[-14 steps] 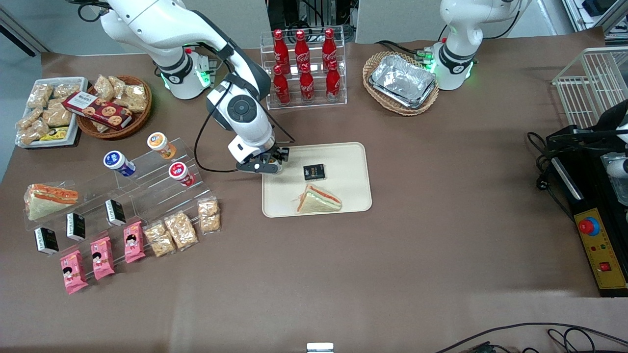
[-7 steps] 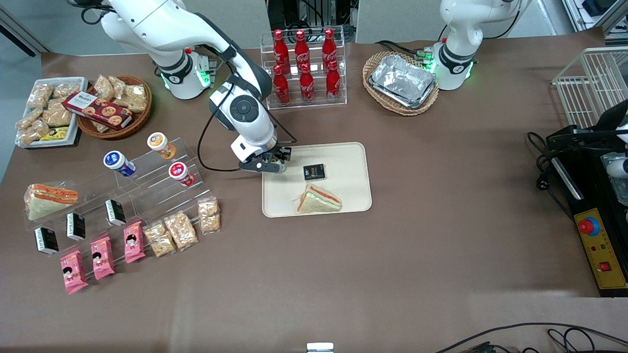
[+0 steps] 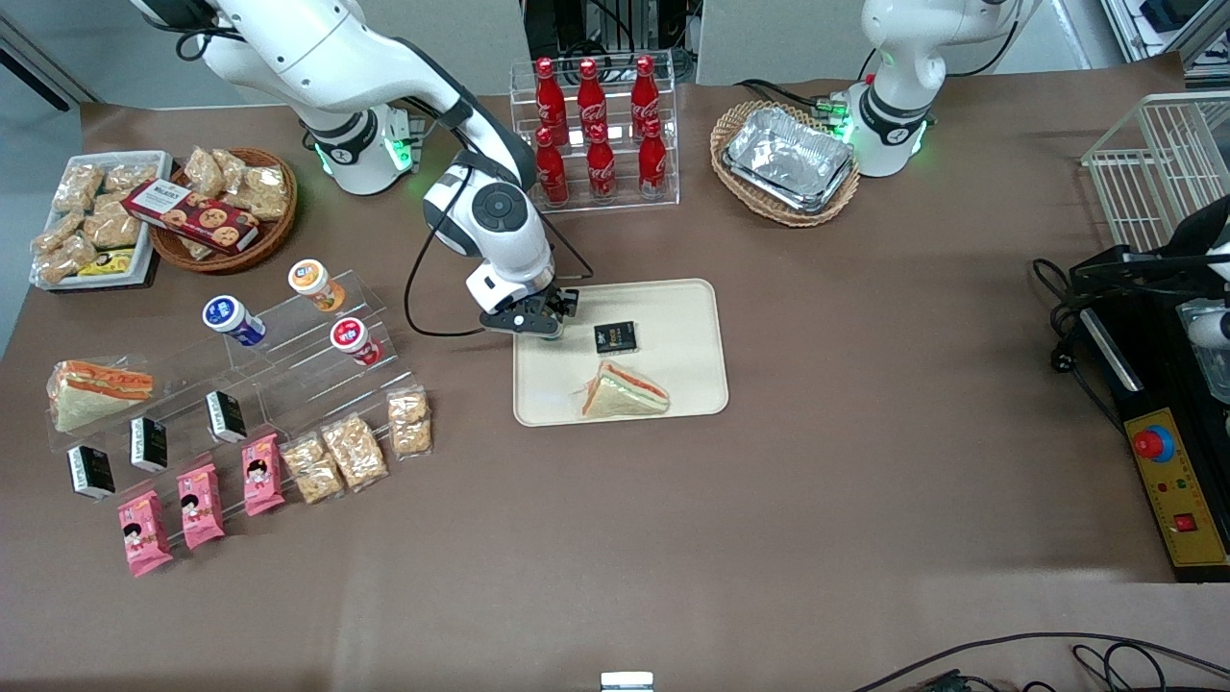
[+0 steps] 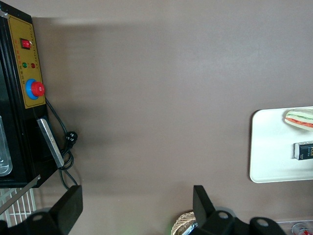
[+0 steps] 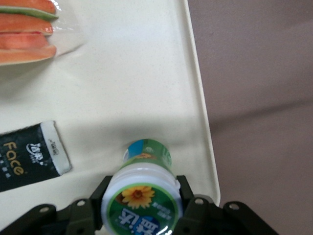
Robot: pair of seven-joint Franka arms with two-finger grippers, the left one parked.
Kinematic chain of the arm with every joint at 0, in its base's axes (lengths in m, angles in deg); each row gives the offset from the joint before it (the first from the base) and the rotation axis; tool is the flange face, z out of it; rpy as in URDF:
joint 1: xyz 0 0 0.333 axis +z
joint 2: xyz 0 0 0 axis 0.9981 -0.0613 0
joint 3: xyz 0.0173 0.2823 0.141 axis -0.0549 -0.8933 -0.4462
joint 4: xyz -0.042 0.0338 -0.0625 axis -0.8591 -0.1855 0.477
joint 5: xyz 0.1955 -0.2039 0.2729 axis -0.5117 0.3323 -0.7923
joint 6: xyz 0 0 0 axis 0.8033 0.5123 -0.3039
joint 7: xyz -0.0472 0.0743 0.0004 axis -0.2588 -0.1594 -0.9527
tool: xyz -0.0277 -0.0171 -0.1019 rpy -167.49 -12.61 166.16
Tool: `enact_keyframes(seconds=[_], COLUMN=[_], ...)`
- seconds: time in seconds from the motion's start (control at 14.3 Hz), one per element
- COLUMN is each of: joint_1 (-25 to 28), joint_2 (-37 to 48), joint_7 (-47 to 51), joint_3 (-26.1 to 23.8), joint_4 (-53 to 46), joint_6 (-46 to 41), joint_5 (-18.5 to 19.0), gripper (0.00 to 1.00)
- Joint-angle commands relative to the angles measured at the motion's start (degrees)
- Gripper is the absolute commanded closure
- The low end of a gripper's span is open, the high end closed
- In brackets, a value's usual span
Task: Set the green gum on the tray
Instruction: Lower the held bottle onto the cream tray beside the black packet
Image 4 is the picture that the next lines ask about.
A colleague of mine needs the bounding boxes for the white wire basket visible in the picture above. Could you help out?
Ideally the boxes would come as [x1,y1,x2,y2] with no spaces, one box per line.
[0,187,38,229]

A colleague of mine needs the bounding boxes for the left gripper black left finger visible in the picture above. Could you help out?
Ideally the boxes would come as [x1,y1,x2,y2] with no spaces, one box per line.
[26,185,84,235]

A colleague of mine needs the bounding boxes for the wrapped triangle sandwich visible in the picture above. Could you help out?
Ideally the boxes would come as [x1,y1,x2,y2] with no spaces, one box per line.
[283,109,313,132]

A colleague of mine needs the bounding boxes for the cream plastic serving tray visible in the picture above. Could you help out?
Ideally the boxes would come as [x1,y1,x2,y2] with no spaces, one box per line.
[249,106,313,184]

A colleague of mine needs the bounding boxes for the woven wicker basket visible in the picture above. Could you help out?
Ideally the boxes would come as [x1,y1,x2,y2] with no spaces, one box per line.
[173,210,198,235]

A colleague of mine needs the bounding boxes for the clear plastic container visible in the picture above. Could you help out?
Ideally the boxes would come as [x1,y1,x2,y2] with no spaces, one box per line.
[0,115,13,178]

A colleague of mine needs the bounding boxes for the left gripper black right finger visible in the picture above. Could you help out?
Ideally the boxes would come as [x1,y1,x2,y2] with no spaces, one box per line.
[193,185,242,235]

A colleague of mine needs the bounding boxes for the black sealing machine yellow panel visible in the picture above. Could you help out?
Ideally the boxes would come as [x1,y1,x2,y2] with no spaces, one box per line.
[0,6,66,214]

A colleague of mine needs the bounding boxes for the small dark box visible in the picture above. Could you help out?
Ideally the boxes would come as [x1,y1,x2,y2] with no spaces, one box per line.
[293,141,313,161]

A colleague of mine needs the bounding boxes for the black machine power cable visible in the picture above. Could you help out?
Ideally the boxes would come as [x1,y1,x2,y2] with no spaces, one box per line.
[45,97,80,190]

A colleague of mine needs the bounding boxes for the clear acrylic bottle rack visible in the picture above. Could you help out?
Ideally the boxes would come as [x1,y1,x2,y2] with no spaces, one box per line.
[277,219,313,235]

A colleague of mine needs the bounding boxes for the red cola bottle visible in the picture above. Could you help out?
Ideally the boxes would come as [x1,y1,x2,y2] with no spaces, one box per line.
[291,222,313,235]

